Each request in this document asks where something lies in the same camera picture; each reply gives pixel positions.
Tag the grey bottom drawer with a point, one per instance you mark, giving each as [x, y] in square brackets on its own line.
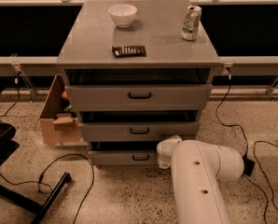
[124, 157]

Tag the grey drawer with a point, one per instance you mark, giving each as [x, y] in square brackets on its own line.
[135, 131]
[124, 157]
[138, 97]

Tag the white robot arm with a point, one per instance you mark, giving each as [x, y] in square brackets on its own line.
[196, 167]

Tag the grey middle drawer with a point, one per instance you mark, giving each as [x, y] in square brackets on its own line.
[135, 131]

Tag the grey top drawer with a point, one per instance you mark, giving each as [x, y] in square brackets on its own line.
[138, 97]

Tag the grey drawer cabinet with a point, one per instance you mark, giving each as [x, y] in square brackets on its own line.
[136, 76]

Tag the dark snack bar packet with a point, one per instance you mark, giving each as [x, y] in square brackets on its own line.
[129, 51]

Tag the brown cardboard box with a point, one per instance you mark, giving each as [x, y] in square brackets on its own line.
[57, 125]

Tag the white green soda can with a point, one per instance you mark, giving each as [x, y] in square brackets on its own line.
[191, 21]

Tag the white bowl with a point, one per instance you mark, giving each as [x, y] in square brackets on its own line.
[123, 15]

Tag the grey railing beam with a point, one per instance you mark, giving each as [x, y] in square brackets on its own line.
[20, 64]

